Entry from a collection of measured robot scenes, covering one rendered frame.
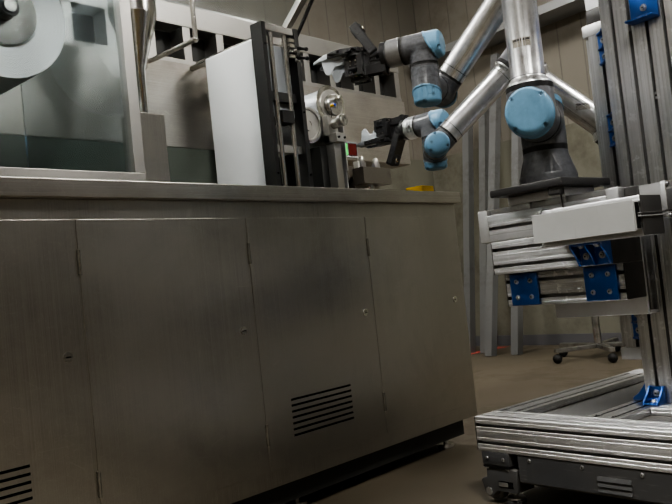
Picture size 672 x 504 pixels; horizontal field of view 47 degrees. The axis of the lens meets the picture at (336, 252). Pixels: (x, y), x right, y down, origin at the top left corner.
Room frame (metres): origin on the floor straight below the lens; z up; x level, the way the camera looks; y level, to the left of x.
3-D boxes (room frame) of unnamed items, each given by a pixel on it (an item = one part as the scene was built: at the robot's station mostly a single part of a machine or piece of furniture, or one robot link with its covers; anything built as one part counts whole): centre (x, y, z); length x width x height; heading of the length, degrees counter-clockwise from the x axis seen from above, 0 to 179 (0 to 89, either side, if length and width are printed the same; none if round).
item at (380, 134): (2.64, -0.24, 1.12); 0.12 x 0.08 x 0.09; 48
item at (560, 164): (2.04, -0.58, 0.87); 0.15 x 0.15 x 0.10
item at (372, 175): (2.98, -0.03, 1.00); 0.40 x 0.16 x 0.06; 48
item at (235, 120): (2.60, 0.31, 1.17); 0.34 x 0.05 x 0.54; 48
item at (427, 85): (2.05, -0.29, 1.11); 0.11 x 0.08 x 0.11; 156
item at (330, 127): (2.69, -0.04, 1.05); 0.06 x 0.05 x 0.31; 48
